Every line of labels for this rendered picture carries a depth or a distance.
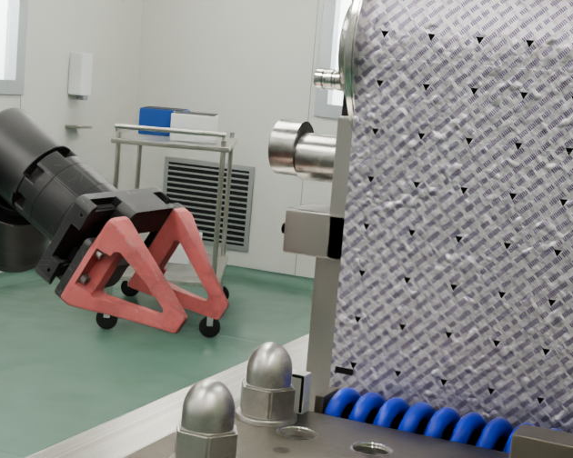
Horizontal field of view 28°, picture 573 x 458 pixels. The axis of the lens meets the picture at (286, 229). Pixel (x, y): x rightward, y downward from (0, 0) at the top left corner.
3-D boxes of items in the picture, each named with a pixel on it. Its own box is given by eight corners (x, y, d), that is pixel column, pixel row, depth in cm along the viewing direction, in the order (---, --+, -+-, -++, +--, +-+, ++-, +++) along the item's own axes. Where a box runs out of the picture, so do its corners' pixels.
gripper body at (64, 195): (51, 291, 74) (-25, 222, 76) (134, 272, 84) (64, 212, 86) (99, 212, 72) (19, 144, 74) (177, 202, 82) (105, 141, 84)
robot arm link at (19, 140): (-45, 121, 78) (20, 86, 81) (-46, 186, 83) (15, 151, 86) (25, 181, 76) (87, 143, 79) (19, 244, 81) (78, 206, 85)
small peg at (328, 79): (320, 86, 78) (320, 66, 78) (358, 90, 77) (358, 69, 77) (312, 90, 77) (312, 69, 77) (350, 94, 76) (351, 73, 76)
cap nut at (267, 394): (251, 404, 69) (256, 332, 69) (306, 415, 68) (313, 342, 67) (224, 418, 66) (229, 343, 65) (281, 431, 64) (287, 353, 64)
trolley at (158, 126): (121, 293, 614) (134, 104, 601) (228, 303, 615) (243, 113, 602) (92, 331, 524) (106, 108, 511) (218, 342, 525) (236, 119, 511)
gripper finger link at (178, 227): (163, 363, 75) (65, 274, 78) (214, 343, 82) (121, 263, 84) (216, 283, 73) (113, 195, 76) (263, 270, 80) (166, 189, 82)
